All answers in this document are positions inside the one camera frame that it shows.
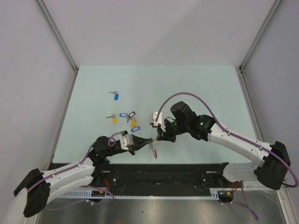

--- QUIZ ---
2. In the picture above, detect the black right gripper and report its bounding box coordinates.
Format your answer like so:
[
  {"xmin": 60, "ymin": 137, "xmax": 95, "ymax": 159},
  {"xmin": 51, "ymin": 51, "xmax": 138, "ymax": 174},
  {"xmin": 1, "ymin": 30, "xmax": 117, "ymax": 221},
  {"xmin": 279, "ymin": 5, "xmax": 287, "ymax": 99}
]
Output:
[{"xmin": 157, "ymin": 119, "xmax": 189, "ymax": 143}]

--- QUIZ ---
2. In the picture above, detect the red-handled metal key organizer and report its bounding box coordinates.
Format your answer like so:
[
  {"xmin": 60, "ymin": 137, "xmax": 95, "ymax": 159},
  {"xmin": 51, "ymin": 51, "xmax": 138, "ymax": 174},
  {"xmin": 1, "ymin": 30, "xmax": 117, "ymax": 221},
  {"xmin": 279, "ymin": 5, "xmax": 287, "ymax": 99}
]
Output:
[{"xmin": 149, "ymin": 139, "xmax": 157, "ymax": 159}]

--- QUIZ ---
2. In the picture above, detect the blue tag key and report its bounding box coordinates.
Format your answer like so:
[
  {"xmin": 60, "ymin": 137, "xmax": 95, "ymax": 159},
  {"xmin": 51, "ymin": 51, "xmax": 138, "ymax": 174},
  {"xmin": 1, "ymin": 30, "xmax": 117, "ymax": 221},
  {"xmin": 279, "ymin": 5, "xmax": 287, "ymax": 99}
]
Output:
[
  {"xmin": 109, "ymin": 91, "xmax": 119, "ymax": 100},
  {"xmin": 131, "ymin": 126, "xmax": 141, "ymax": 133}
]

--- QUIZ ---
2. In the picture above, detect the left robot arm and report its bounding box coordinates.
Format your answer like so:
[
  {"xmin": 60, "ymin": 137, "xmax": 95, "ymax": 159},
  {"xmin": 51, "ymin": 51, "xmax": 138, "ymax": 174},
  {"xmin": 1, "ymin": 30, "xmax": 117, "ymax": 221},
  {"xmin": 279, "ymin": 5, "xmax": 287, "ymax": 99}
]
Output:
[{"xmin": 14, "ymin": 132, "xmax": 153, "ymax": 218}]

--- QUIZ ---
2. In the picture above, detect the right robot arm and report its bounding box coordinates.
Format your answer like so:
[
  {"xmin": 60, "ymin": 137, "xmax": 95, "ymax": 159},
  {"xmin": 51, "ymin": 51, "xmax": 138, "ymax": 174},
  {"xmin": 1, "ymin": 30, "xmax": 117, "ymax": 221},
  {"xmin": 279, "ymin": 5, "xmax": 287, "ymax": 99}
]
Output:
[{"xmin": 150, "ymin": 101, "xmax": 291, "ymax": 190}]

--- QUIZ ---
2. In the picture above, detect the black key tag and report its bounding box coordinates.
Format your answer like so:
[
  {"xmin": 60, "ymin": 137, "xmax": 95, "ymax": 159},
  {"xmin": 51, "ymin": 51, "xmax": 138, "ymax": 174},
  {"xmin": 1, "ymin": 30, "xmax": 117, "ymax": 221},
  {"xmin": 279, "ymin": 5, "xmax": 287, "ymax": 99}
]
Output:
[{"xmin": 128, "ymin": 112, "xmax": 135, "ymax": 118}]

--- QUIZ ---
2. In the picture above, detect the blue white key tag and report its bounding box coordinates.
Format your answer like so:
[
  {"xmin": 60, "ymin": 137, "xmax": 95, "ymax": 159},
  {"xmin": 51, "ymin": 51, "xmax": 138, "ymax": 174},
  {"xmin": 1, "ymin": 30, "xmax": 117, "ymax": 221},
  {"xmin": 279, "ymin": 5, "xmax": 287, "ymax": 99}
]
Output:
[{"xmin": 119, "ymin": 113, "xmax": 128, "ymax": 117}]

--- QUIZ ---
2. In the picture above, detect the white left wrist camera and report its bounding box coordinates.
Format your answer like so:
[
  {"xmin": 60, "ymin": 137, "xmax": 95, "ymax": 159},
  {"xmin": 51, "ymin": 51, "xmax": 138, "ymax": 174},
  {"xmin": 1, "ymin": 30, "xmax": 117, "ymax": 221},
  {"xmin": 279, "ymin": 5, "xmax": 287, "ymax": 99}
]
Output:
[{"xmin": 120, "ymin": 134, "xmax": 134, "ymax": 151}]

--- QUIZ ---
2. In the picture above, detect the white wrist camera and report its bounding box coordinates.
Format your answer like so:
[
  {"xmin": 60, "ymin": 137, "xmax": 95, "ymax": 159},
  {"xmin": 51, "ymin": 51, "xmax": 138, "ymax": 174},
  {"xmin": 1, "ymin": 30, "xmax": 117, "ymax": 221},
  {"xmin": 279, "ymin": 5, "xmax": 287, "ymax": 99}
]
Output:
[
  {"xmin": 120, "ymin": 134, "xmax": 134, "ymax": 151},
  {"xmin": 149, "ymin": 112, "xmax": 166, "ymax": 132}
]

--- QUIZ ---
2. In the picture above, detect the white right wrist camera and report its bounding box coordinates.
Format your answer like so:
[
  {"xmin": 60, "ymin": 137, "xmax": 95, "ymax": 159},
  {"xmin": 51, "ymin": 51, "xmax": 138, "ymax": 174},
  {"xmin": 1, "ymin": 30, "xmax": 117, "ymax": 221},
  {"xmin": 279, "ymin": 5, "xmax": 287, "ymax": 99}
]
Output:
[{"xmin": 149, "ymin": 112, "xmax": 166, "ymax": 132}]

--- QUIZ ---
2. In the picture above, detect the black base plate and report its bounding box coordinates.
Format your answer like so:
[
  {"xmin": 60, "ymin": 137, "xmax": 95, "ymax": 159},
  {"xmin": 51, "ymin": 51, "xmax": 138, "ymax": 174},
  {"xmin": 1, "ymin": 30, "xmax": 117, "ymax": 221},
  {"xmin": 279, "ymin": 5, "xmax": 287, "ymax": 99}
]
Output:
[{"xmin": 48, "ymin": 161, "xmax": 243, "ymax": 196}]

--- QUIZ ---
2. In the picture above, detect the white slotted cable duct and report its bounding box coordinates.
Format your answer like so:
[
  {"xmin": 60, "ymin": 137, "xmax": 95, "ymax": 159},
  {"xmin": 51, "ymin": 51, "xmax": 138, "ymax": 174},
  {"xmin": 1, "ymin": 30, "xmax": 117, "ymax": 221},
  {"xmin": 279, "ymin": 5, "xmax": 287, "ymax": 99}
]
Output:
[{"xmin": 57, "ymin": 189, "xmax": 221, "ymax": 201}]

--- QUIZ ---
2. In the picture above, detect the aluminium frame post left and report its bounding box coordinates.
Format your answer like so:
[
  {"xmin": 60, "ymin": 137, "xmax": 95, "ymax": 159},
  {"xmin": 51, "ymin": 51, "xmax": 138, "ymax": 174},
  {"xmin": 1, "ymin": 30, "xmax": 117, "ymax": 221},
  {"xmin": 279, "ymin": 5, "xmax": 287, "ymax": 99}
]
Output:
[{"xmin": 34, "ymin": 0, "xmax": 78, "ymax": 74}]

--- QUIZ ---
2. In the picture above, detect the aluminium frame post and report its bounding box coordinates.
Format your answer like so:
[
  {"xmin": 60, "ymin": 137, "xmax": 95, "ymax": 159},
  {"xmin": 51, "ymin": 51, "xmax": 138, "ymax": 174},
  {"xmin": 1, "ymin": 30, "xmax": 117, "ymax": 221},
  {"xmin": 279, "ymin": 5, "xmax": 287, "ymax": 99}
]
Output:
[
  {"xmin": 238, "ymin": 0, "xmax": 284, "ymax": 72},
  {"xmin": 34, "ymin": 0, "xmax": 78, "ymax": 74}
]

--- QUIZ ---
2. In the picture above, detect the aluminium frame post right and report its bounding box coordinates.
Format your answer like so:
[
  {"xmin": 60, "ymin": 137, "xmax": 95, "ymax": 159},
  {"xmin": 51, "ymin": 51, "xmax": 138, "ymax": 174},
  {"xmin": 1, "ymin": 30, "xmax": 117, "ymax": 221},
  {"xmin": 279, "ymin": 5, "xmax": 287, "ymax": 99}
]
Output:
[{"xmin": 238, "ymin": 0, "xmax": 284, "ymax": 72}]

